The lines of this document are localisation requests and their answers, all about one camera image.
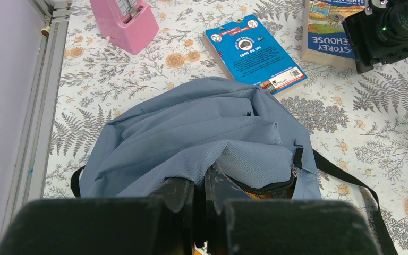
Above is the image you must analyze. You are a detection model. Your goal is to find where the blue treehouse book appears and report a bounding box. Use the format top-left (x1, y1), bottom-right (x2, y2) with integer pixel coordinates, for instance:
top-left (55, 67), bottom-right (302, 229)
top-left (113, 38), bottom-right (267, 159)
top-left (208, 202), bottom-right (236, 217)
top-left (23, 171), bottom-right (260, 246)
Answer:
top-left (301, 0), bottom-right (365, 69)

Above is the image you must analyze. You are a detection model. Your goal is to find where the pink metronome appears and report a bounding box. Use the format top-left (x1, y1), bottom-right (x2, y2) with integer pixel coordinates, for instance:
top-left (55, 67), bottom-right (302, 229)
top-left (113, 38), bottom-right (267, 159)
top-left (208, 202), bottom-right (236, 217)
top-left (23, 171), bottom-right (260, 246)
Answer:
top-left (90, 0), bottom-right (159, 55)

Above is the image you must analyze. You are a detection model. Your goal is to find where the floral tablecloth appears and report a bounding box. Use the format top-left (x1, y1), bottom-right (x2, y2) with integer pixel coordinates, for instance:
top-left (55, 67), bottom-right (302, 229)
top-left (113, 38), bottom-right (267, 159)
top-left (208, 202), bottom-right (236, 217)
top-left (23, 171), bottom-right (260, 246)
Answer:
top-left (42, 1), bottom-right (408, 254)

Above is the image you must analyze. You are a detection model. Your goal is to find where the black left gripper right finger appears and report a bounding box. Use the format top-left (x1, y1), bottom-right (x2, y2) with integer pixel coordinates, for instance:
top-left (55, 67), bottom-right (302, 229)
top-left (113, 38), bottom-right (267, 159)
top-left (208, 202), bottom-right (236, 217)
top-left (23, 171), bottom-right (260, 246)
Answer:
top-left (205, 168), bottom-right (380, 254)

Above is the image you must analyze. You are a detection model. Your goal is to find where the blue round package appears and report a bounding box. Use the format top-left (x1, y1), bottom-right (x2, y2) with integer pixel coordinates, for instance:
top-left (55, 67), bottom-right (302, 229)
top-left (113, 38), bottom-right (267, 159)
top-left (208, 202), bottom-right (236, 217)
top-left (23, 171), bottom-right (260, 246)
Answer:
top-left (202, 14), bottom-right (308, 95)

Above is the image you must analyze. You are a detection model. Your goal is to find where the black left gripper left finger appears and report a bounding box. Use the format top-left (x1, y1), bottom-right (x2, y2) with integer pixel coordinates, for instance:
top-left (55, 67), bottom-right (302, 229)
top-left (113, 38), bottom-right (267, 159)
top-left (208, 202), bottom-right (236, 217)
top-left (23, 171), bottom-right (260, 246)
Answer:
top-left (0, 178), bottom-right (194, 254)

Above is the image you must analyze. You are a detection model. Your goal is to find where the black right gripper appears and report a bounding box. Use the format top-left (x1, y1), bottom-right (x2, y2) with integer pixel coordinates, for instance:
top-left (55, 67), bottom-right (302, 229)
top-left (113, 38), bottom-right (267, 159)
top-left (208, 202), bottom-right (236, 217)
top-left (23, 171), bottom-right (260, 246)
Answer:
top-left (342, 0), bottom-right (408, 74)

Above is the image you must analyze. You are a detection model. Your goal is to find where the blue student backpack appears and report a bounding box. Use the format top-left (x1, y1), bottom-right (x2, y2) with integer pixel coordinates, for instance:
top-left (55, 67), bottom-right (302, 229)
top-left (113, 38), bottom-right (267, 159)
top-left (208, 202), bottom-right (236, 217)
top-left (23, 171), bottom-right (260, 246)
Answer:
top-left (71, 82), bottom-right (397, 254)

